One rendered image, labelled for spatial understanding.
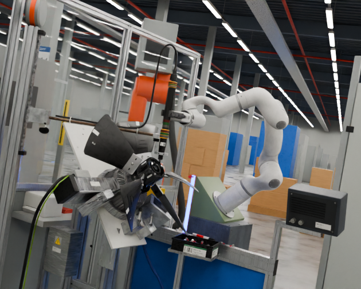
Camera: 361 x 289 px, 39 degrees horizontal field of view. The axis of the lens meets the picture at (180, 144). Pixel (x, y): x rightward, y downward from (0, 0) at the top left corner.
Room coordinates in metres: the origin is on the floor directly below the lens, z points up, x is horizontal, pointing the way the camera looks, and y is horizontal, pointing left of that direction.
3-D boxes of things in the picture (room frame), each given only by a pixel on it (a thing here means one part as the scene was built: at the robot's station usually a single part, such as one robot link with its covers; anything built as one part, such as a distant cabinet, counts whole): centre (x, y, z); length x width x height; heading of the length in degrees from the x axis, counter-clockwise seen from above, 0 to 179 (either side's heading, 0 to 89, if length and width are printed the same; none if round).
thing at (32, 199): (2.73, 0.68, 0.92); 0.17 x 0.16 x 0.11; 57
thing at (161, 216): (2.63, 0.09, 0.98); 0.20 x 0.16 x 0.20; 57
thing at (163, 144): (2.57, 0.09, 1.49); 0.04 x 0.04 x 0.46
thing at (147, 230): (2.55, 0.11, 0.91); 0.12 x 0.08 x 0.12; 57
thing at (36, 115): (2.55, 0.71, 1.37); 0.10 x 0.07 x 0.08; 92
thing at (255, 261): (2.82, -0.19, 0.82); 0.90 x 0.04 x 0.08; 57
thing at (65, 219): (2.78, 0.61, 0.85); 0.36 x 0.24 x 0.03; 147
